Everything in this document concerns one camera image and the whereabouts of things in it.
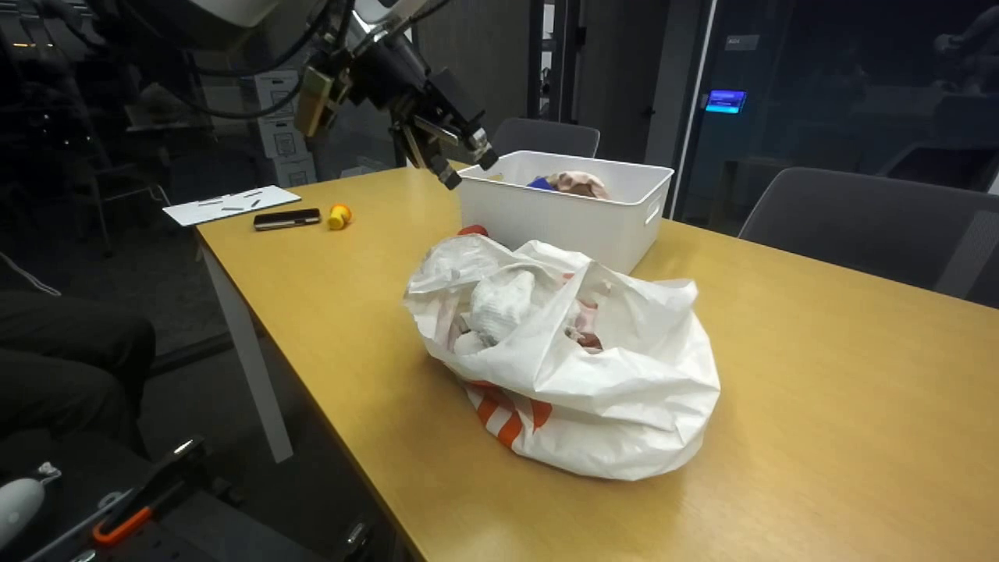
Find person's dark trousered legs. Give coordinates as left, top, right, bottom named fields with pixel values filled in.
left=0, top=292, right=160, bottom=448

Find pink plush toy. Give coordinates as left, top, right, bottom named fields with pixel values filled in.
left=551, top=169, right=610, bottom=198

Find white board sheet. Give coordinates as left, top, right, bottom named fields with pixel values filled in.
left=163, top=185, right=303, bottom=229

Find white plastic bin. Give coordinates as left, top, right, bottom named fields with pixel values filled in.
left=454, top=146, right=679, bottom=273

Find black smartphone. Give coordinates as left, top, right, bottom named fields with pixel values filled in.
left=249, top=206, right=325, bottom=235

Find dark grey office chair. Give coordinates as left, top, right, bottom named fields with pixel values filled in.
left=733, top=165, right=999, bottom=309

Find black tool orange handle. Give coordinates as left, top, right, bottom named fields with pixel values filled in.
left=26, top=433, right=212, bottom=562

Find white plastic bag orange print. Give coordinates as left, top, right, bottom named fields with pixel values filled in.
left=404, top=229, right=724, bottom=485

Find grey table leg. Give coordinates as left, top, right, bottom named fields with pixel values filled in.
left=197, top=245, right=296, bottom=464

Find white rounded object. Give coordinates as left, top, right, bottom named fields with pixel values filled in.
left=0, top=461, right=64, bottom=553

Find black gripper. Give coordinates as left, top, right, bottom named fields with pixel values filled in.
left=347, top=33, right=501, bottom=193

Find blue lit screen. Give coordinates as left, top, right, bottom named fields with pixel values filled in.
left=702, top=86, right=748, bottom=116

